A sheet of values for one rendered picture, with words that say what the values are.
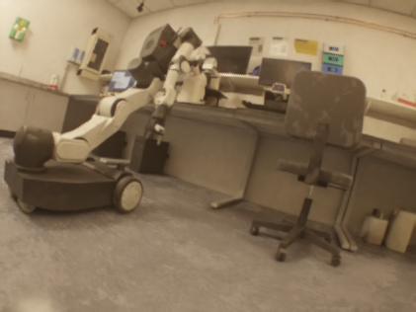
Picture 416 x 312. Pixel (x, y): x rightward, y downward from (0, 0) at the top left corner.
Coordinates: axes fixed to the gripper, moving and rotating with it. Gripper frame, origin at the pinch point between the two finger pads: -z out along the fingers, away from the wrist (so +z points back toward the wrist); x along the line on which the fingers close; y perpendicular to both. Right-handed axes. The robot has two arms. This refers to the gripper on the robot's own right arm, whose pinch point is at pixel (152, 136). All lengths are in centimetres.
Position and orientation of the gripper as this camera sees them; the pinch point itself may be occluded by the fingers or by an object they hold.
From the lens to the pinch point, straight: 129.1
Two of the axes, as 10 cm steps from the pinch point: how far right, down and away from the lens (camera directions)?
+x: 5.8, 2.6, 7.7
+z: 2.3, -9.6, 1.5
